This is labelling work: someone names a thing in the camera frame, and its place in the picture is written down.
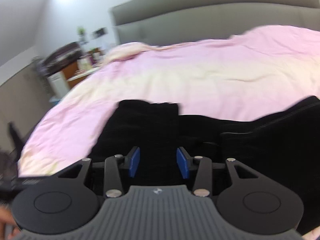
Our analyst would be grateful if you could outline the small green potted plant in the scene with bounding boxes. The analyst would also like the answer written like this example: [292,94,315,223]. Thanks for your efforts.
[77,26,87,43]

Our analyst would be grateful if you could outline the black wall socket panel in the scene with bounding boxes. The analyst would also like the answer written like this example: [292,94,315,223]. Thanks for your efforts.
[93,28,108,39]

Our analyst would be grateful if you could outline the orange wooden dresser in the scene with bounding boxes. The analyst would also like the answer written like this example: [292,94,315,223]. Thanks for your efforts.
[66,60,102,89]

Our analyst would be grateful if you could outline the white wooden cabinet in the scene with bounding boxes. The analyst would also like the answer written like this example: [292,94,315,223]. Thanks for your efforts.
[47,72,70,99]

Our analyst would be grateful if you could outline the black pants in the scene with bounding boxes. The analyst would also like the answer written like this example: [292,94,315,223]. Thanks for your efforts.
[89,96,319,235]

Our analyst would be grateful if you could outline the grey upholstered headboard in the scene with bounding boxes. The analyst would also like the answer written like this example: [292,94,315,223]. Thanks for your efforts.
[111,0,319,46]

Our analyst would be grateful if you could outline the pink floral duvet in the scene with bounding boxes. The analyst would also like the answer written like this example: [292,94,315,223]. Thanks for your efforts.
[18,25,319,177]

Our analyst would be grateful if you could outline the blue plastic storage box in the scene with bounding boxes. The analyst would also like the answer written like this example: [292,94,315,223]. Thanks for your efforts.
[49,96,61,106]

